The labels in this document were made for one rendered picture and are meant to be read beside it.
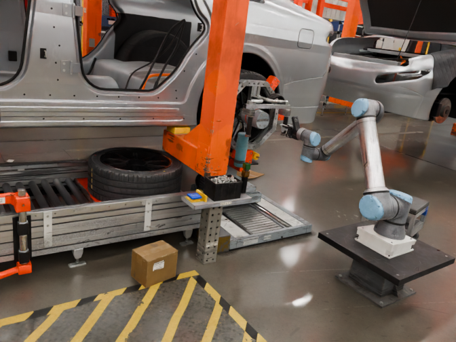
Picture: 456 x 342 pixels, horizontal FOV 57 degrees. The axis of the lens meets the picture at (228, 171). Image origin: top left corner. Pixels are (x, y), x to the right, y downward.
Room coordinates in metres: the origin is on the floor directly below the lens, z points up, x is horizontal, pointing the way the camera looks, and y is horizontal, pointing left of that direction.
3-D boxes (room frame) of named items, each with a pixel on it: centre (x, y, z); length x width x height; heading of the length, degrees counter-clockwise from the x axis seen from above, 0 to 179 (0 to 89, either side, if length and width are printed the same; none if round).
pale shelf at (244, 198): (2.50, 0.05, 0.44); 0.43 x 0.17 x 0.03; 126
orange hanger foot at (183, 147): (2.99, 0.31, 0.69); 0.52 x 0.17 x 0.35; 36
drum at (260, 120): (3.22, -0.15, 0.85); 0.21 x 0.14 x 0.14; 36
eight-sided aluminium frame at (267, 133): (3.27, -0.11, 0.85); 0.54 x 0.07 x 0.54; 126
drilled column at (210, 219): (2.48, 0.07, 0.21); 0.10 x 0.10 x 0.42; 36
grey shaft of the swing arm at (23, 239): (2.00, 1.05, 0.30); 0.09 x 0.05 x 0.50; 126
